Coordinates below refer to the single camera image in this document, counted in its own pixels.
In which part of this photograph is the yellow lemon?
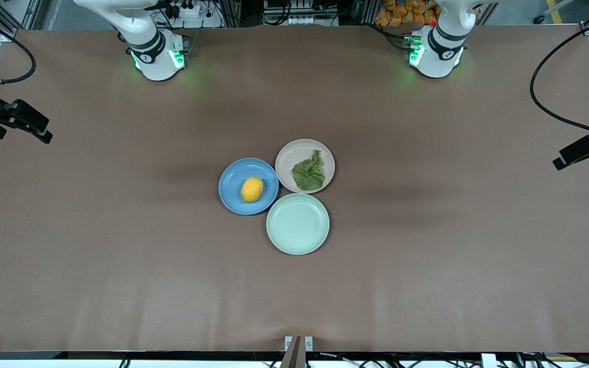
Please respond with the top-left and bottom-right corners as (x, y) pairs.
(241, 177), (265, 203)

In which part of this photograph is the green lettuce leaf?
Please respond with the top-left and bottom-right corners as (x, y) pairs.
(291, 149), (326, 192)

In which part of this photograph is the brown table cover mat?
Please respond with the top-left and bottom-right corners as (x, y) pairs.
(0, 23), (589, 353)

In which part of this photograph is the white power strip with plugs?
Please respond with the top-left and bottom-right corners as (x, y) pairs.
(169, 0), (209, 19)

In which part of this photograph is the blue plate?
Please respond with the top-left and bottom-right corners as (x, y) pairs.
(218, 157), (280, 215)

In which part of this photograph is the orange packaged goods pile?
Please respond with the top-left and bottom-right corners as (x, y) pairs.
(375, 0), (441, 27)

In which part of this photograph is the beige plate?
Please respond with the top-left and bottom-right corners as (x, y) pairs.
(275, 139), (335, 195)

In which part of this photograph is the mint green plate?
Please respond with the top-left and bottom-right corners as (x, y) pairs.
(266, 193), (330, 255)

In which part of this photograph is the slim white power strip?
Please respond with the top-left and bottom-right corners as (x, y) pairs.
(288, 15), (337, 26)

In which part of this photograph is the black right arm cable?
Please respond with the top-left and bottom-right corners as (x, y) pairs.
(0, 37), (37, 85)

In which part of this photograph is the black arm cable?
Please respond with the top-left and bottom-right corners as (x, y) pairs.
(530, 19), (589, 145)
(0, 37), (37, 85)

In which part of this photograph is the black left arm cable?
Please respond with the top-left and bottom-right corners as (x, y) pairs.
(530, 19), (589, 145)

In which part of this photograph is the metal table edge bracket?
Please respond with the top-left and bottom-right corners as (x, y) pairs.
(280, 336), (314, 368)

